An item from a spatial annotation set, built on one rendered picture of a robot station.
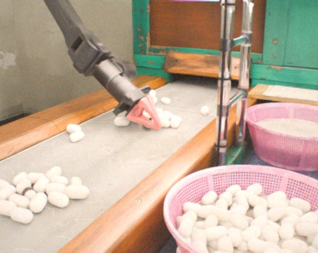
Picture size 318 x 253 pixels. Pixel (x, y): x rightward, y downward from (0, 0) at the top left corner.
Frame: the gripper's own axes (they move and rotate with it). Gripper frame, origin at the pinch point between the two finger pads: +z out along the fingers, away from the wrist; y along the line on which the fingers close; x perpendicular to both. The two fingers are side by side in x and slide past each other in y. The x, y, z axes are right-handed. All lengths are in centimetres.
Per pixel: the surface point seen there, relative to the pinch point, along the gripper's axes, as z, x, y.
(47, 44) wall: -129, 108, 136
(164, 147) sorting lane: 5.1, -1.9, -6.9
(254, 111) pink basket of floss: 13.5, -11.0, 22.1
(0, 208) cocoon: -2.6, 2.7, -41.5
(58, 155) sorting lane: -7.7, 8.6, -20.9
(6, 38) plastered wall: -161, 128, 128
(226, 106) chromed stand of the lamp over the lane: 8.4, -18.6, -7.7
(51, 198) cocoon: 0.9, -0.1, -35.7
